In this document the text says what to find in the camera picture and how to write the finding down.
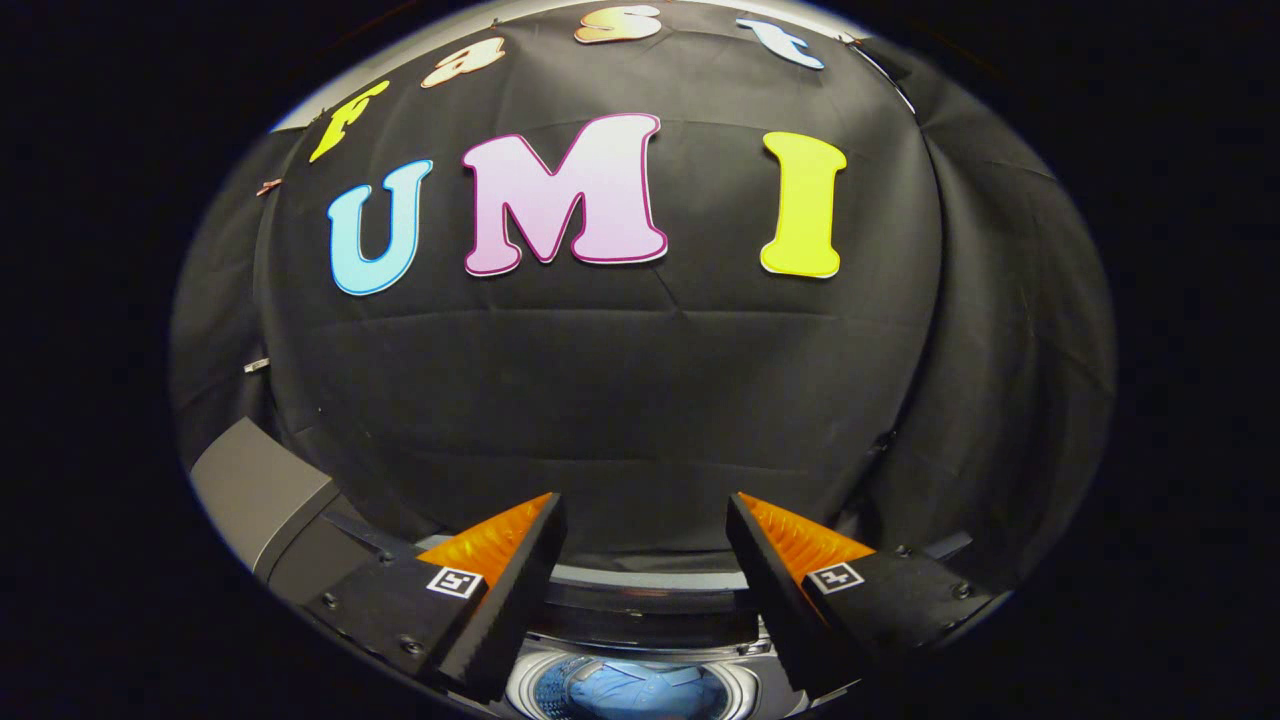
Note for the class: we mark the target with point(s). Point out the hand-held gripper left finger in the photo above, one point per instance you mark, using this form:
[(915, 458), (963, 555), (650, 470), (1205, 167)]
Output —
[(505, 610)]

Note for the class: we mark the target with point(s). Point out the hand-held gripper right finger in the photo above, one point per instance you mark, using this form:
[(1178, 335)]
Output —
[(780, 600)]

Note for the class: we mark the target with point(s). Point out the grey washing machine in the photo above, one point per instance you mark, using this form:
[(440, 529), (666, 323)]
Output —
[(750, 685)]

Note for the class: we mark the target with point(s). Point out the light blue polo shirt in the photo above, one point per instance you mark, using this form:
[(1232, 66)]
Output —
[(620, 690)]

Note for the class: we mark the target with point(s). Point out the silver clip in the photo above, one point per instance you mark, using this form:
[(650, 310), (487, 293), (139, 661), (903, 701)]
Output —
[(256, 365)]

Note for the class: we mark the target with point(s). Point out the copper clip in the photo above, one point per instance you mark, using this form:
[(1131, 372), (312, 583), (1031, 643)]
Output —
[(268, 186)]

